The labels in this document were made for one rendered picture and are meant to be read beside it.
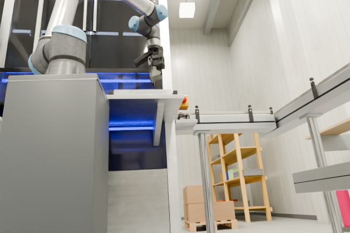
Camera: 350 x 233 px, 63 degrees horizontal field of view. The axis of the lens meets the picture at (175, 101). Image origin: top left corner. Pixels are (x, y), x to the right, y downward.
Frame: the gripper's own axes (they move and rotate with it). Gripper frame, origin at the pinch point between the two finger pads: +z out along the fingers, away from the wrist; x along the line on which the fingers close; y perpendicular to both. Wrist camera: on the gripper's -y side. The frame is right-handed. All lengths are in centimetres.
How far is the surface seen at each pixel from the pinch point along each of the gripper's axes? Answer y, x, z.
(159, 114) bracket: 4.0, -6.5, 20.3
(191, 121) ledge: 18.6, 25.6, 16.4
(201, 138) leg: 23, 42, 23
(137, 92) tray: -3.7, -18.4, 12.5
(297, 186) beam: 77, 47, 56
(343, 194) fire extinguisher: 185, 239, 63
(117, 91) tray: -12.3, -20.5, 12.1
